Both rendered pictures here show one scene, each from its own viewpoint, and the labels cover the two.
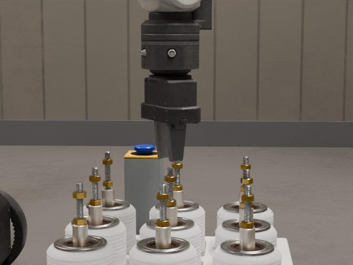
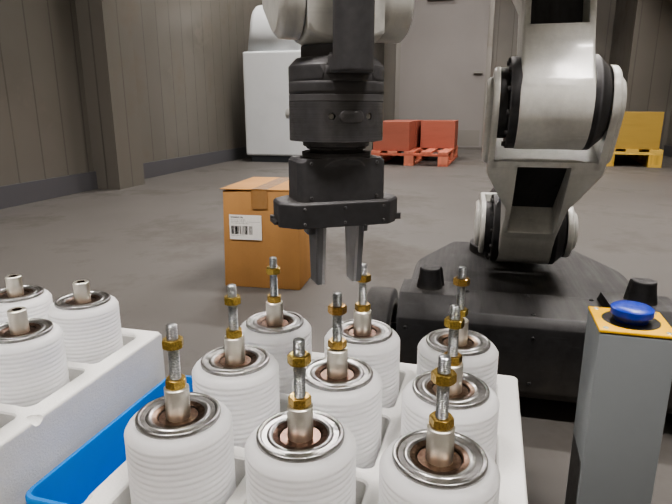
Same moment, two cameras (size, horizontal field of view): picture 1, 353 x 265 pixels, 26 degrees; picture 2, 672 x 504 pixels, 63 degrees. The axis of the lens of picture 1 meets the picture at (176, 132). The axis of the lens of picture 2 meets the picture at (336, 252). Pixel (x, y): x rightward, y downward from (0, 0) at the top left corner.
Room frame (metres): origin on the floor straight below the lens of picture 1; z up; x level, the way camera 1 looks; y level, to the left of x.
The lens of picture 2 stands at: (1.27, -0.51, 0.52)
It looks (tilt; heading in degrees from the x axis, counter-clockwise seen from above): 14 degrees down; 101
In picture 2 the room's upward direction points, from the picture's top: straight up
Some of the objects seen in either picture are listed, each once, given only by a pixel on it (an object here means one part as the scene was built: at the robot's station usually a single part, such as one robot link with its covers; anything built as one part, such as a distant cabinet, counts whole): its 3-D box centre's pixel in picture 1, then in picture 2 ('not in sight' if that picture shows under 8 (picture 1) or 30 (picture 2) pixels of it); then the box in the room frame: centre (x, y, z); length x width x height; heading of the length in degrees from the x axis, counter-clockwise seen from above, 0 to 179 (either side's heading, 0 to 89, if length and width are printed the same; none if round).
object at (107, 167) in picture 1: (107, 173); (460, 297); (1.29, 0.12, 0.31); 0.01 x 0.01 x 0.08
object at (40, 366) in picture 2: not in sight; (30, 396); (0.75, 0.05, 0.16); 0.10 x 0.10 x 0.18
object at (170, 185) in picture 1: (170, 191); (337, 327); (1.16, 0.01, 0.30); 0.01 x 0.01 x 0.08
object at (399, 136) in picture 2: not in sight; (418, 140); (0.96, 5.47, 0.21); 1.19 x 0.78 x 0.41; 86
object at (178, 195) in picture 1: (177, 199); (451, 377); (1.28, 0.00, 0.26); 0.02 x 0.02 x 0.03
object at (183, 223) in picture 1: (170, 224); (337, 373); (1.16, 0.01, 0.25); 0.08 x 0.08 x 0.01
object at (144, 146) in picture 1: (144, 150); (631, 315); (1.46, 0.06, 0.32); 0.04 x 0.04 x 0.02
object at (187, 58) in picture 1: (168, 80); (335, 159); (1.16, 0.01, 0.48); 0.13 x 0.10 x 0.12; 30
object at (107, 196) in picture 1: (107, 198); (458, 332); (1.29, 0.12, 0.26); 0.02 x 0.02 x 0.03
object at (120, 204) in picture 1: (107, 205); (457, 342); (1.29, 0.12, 0.25); 0.08 x 0.08 x 0.01
